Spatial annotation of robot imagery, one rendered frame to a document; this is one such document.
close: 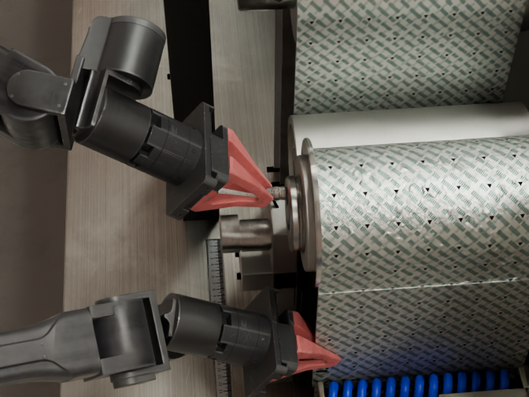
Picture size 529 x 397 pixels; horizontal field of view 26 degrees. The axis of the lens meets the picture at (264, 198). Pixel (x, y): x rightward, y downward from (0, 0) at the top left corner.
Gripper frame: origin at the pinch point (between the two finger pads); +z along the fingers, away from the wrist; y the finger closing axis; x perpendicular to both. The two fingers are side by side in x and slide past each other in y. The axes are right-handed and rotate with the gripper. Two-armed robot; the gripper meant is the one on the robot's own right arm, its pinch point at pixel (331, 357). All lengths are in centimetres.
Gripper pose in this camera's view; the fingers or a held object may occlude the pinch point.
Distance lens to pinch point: 124.1
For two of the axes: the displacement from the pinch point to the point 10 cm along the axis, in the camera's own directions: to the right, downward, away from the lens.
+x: 4.9, -5.7, -6.6
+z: 8.7, 2.5, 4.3
